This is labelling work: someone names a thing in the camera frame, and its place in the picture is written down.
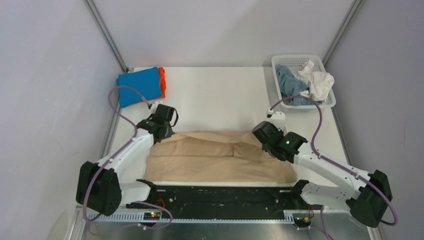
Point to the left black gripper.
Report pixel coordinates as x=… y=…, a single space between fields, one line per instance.
x=170 y=132

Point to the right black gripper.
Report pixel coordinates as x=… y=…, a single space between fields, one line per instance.
x=264 y=148

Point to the beige t shirt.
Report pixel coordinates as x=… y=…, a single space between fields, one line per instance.
x=215 y=156

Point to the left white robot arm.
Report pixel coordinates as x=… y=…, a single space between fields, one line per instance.
x=100 y=187

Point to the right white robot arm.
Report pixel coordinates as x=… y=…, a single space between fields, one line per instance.
x=338 y=179

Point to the folded blue t shirt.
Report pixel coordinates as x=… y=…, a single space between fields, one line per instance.
x=130 y=88

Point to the folded orange t shirt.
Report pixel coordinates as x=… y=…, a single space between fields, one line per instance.
x=153 y=83

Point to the grey blue t shirt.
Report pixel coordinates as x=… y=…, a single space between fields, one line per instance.
x=290 y=85

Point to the white t shirt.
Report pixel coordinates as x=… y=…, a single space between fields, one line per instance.
x=318 y=83

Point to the right controller board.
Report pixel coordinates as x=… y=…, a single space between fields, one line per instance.
x=302 y=223

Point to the controller board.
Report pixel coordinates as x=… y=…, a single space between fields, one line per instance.
x=152 y=216
x=302 y=223

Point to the left controller board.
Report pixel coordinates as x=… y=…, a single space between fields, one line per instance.
x=152 y=216

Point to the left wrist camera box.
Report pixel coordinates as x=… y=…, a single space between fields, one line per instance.
x=152 y=106

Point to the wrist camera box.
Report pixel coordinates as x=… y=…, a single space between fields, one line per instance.
x=152 y=106
x=277 y=118

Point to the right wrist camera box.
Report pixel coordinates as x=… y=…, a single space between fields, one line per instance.
x=277 y=118

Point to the aluminium frame rail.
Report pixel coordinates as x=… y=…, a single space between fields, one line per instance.
x=135 y=212

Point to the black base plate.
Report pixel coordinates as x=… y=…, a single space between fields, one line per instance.
x=226 y=202

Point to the left corner aluminium post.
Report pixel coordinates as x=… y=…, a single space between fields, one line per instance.
x=103 y=29

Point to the corner aluminium post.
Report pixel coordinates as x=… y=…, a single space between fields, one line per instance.
x=352 y=12
x=103 y=29

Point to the right corner aluminium post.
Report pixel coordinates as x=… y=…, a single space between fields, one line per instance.
x=352 y=12

